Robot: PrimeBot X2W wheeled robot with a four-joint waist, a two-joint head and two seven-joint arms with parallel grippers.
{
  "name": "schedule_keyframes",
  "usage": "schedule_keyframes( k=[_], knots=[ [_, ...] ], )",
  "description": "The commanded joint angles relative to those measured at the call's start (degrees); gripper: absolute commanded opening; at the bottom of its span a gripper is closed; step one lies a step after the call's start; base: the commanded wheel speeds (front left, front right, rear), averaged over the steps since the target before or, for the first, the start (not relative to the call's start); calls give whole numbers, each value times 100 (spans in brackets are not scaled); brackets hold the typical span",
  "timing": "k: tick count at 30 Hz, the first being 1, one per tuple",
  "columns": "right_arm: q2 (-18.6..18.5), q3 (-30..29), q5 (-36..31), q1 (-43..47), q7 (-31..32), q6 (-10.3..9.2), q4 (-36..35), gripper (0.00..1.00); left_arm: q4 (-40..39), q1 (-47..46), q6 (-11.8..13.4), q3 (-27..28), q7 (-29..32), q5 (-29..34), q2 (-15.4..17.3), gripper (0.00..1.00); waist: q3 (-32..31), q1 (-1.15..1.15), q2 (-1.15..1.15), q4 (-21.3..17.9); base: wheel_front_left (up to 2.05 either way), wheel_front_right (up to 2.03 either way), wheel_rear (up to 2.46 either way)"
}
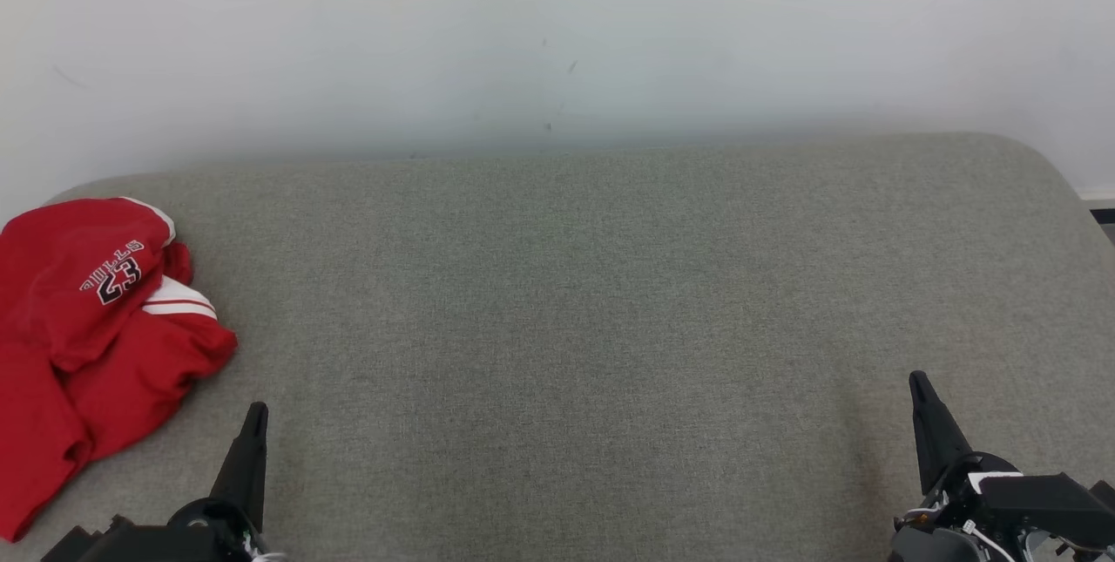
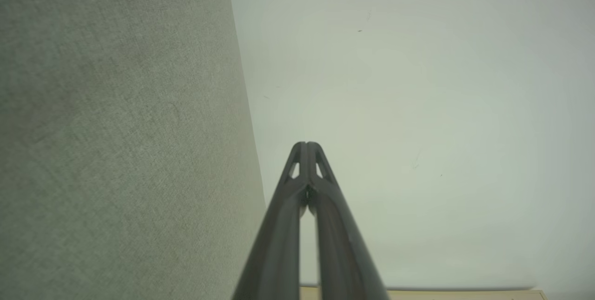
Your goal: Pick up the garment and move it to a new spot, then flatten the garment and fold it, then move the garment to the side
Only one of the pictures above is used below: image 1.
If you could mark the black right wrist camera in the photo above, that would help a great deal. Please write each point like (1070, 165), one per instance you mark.
(1045, 501)

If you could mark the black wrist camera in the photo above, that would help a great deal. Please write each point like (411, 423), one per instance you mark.
(87, 545)
(1045, 501)

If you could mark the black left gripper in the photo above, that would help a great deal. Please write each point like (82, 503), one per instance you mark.
(205, 531)

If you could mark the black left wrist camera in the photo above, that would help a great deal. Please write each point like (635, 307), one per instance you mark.
(87, 545)

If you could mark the red Bulls 23 jersey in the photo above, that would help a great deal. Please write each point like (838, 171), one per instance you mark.
(131, 379)

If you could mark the white wall baseboard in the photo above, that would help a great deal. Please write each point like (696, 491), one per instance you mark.
(1099, 200)

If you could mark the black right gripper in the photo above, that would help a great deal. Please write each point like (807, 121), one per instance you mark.
(945, 536)

